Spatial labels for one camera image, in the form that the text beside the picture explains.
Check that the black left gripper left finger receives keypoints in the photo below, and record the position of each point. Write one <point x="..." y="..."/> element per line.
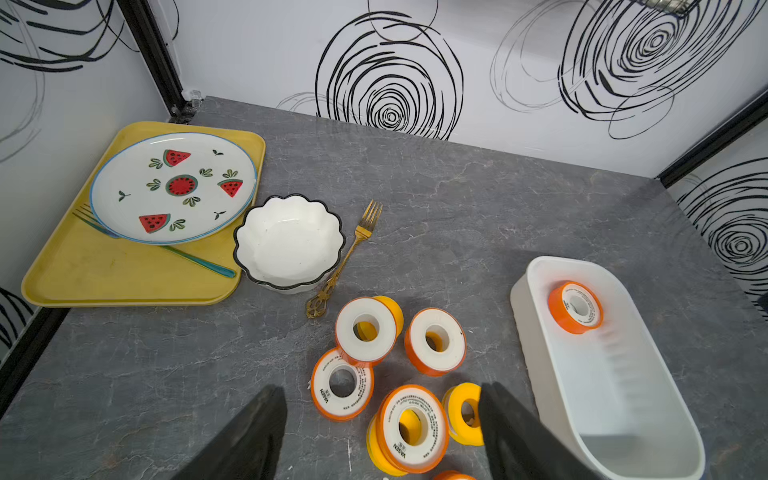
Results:
<point x="248" y="447"/>

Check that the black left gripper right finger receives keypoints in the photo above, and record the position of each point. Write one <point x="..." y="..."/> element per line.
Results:
<point x="518" y="445"/>

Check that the orange tape roll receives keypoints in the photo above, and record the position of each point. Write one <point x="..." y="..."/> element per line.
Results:
<point x="365" y="332"/>
<point x="435" y="342"/>
<point x="453" y="475"/>
<point x="340" y="391"/>
<point x="412" y="429"/>

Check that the yellow tape spool right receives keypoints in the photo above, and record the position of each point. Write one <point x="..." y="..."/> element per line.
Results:
<point x="461" y="405"/>

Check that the orange tape roll bottom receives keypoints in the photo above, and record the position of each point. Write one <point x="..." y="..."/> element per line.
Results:
<point x="453" y="475"/>

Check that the white plastic storage box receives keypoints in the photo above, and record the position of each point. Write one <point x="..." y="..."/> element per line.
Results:
<point x="600" y="384"/>

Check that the yellow tape spool under centre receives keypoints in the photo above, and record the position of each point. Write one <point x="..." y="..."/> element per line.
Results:
<point x="376" y="454"/>

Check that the yellow tape spool behind top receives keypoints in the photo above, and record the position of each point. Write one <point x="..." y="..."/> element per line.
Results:
<point x="393" y="312"/>

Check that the gold fork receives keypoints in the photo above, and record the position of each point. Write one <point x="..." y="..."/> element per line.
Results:
<point x="316" y="307"/>

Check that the white scalloped bowl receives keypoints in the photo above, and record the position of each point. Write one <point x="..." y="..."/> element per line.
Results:
<point x="289" y="244"/>

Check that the watermelon pattern plate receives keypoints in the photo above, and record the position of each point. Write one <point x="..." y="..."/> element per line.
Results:
<point x="174" y="188"/>

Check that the teal handled fork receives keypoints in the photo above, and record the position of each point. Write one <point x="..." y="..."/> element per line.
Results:
<point x="84" y="214"/>

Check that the black corner frame post right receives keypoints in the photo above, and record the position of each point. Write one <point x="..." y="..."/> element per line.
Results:
<point x="738" y="125"/>

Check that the black corner frame post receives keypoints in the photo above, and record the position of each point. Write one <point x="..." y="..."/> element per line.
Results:
<point x="738" y="125"/>
<point x="147" y="35"/>

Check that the black corner frame post left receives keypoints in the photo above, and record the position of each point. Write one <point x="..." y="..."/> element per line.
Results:
<point x="147" y="35"/>

